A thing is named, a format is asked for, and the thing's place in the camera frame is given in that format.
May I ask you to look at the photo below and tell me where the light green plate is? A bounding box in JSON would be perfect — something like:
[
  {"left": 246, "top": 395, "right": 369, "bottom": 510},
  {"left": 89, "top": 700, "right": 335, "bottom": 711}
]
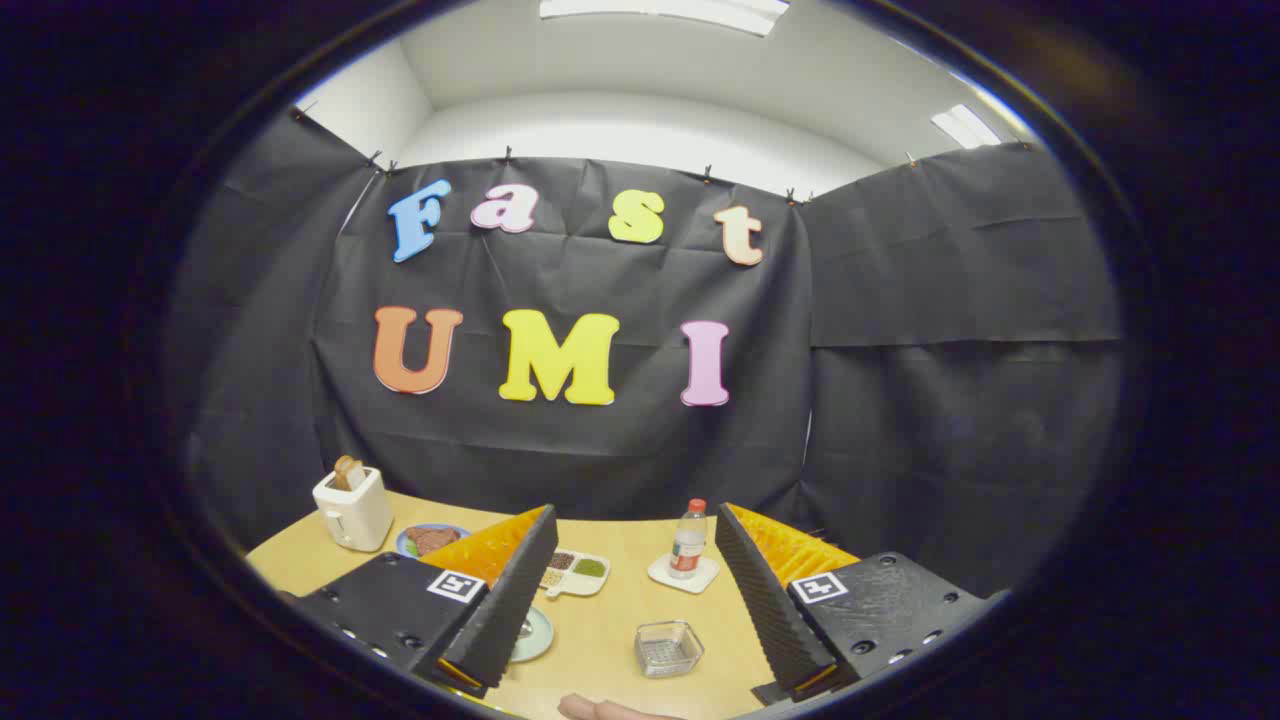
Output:
[{"left": 510, "top": 605, "right": 555, "bottom": 664}]

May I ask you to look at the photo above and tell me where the long ceiling light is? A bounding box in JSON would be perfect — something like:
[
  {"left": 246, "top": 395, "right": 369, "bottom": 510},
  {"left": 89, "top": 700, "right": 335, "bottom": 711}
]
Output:
[{"left": 540, "top": 0, "right": 791, "bottom": 37}]

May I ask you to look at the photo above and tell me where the white toaster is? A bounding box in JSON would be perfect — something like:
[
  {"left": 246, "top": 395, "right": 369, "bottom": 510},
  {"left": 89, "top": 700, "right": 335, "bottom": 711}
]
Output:
[{"left": 312, "top": 465, "right": 395, "bottom": 553}]

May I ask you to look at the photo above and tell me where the white square coaster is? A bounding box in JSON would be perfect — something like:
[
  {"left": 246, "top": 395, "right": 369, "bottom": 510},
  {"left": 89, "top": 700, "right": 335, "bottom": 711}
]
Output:
[{"left": 647, "top": 553, "right": 721, "bottom": 595}]

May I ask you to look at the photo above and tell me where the metal wire cutlery rack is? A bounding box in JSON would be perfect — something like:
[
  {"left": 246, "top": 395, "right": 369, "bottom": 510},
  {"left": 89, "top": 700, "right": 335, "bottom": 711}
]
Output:
[{"left": 634, "top": 620, "right": 705, "bottom": 679}]

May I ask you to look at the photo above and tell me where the small ceiling light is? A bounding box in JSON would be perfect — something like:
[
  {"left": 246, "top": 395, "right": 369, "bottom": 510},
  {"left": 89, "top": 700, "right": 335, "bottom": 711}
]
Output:
[{"left": 930, "top": 104, "right": 1002, "bottom": 150}]

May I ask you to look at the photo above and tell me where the blue plate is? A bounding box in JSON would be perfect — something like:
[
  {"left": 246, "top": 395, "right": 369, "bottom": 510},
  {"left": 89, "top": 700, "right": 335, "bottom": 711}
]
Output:
[{"left": 396, "top": 523, "right": 471, "bottom": 559}]

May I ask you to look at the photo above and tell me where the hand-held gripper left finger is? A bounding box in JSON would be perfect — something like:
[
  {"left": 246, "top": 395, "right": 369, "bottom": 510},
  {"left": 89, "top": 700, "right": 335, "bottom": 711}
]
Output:
[{"left": 290, "top": 503, "right": 561, "bottom": 701}]

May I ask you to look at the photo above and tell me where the clear water bottle red cap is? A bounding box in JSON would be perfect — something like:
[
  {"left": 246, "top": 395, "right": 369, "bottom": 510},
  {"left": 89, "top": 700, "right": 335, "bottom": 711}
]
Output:
[{"left": 669, "top": 498, "right": 708, "bottom": 580}]

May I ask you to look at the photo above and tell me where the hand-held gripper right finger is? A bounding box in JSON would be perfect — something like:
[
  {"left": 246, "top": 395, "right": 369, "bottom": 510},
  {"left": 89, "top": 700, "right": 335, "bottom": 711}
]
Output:
[{"left": 713, "top": 502, "right": 1011, "bottom": 706}]

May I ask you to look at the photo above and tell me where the white divided bean tray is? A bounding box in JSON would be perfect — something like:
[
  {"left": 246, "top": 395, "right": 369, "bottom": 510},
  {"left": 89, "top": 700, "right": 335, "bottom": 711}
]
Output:
[{"left": 538, "top": 549, "right": 611, "bottom": 599}]

